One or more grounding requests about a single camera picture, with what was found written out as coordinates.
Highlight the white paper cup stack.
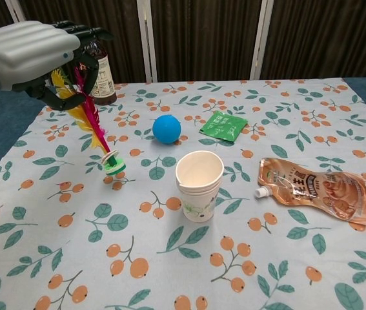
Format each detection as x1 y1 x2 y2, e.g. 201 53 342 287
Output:
175 150 225 223

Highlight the dark glass bottle with label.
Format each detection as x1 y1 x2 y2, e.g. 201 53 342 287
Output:
81 40 117 106

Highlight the pink green feather shuttlecock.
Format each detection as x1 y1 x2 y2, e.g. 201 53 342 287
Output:
50 63 127 177

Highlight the blue ball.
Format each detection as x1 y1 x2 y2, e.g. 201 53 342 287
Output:
152 115 183 145

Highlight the green sachet packet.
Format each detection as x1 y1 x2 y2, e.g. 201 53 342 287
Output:
198 110 249 143

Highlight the floral tablecloth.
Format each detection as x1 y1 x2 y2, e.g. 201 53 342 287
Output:
0 77 366 310

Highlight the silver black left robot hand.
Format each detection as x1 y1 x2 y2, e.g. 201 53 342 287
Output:
0 21 114 112

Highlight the brown spouted drink pouch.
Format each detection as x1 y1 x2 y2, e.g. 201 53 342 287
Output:
254 157 366 227

